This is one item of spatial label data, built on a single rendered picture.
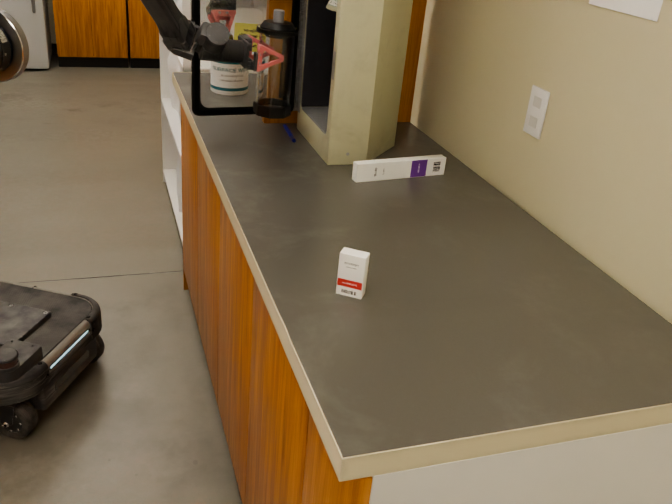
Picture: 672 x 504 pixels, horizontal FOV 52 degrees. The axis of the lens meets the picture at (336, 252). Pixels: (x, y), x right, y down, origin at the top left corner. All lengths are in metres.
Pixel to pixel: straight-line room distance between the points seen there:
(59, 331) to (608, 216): 1.71
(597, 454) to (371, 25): 1.13
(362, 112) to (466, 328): 0.81
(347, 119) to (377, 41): 0.21
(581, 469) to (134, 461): 1.48
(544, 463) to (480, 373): 0.16
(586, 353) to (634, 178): 0.42
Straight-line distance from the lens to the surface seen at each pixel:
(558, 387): 1.14
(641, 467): 1.26
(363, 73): 1.82
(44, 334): 2.45
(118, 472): 2.27
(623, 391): 1.18
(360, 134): 1.87
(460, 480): 1.05
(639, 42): 1.52
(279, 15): 1.86
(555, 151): 1.71
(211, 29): 1.76
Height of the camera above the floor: 1.58
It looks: 27 degrees down
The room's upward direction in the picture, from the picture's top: 6 degrees clockwise
